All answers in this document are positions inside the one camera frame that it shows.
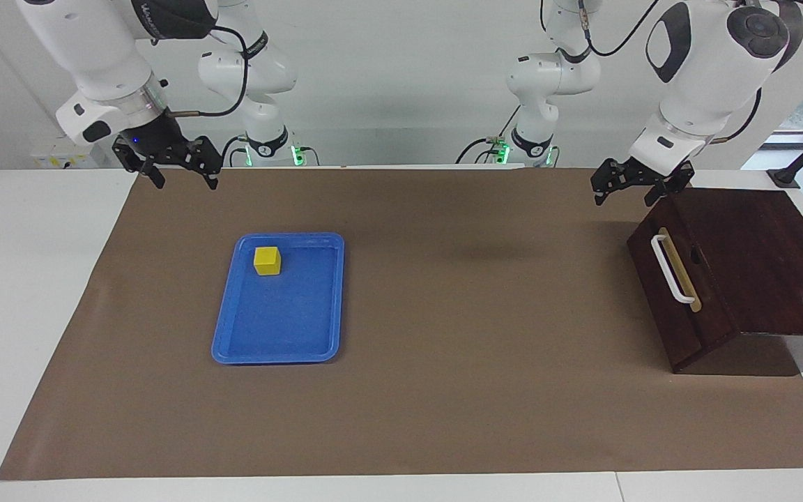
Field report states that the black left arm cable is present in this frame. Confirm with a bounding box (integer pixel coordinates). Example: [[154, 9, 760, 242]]
[[578, 0, 803, 147]]

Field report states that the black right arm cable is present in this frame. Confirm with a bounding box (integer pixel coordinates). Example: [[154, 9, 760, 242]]
[[165, 25, 250, 118]]

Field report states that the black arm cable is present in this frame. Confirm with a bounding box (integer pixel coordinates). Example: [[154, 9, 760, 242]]
[[165, 25, 250, 118], [578, 0, 803, 147]]

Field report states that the yellow cube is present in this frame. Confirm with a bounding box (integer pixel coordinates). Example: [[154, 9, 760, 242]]
[[254, 246, 282, 277]]

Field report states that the white box with yellow labels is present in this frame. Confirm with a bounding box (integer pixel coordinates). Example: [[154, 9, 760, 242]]
[[31, 143, 99, 169]]

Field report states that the dark wooden drawer cabinet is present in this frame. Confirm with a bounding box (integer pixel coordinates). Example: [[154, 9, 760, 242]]
[[627, 188, 803, 376]]

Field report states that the brown table mat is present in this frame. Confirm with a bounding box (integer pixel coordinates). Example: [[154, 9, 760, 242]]
[[0, 167, 803, 480]]

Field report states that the wooden drawer with white handle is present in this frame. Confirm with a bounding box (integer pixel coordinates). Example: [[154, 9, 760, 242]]
[[627, 197, 740, 369]]

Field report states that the blue plastic tray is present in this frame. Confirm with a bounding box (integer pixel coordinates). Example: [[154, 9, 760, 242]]
[[211, 232, 345, 365]]

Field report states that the black base cable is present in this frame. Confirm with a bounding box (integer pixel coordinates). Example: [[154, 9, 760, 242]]
[[456, 103, 522, 165], [220, 135, 252, 168]]

